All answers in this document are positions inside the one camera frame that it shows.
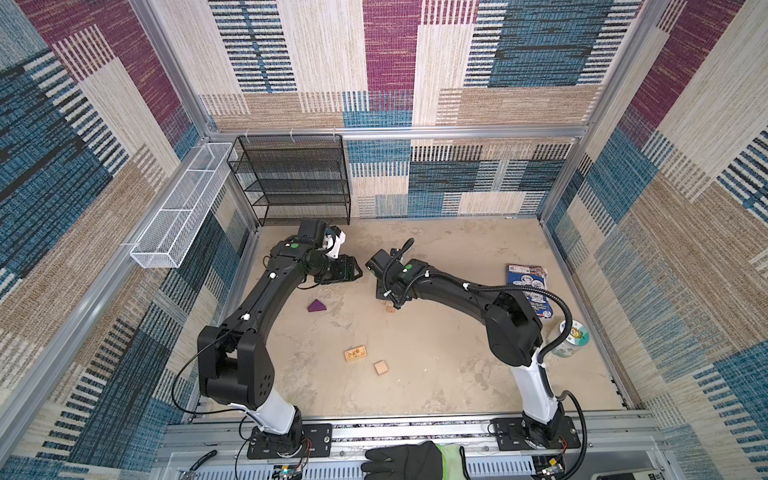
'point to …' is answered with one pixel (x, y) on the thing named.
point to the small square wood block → (381, 367)
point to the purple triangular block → (316, 306)
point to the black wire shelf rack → (294, 178)
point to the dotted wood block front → (355, 353)
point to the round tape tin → (577, 340)
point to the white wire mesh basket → (162, 242)
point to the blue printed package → (531, 276)
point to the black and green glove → (424, 461)
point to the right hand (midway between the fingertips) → (389, 293)
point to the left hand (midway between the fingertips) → (353, 269)
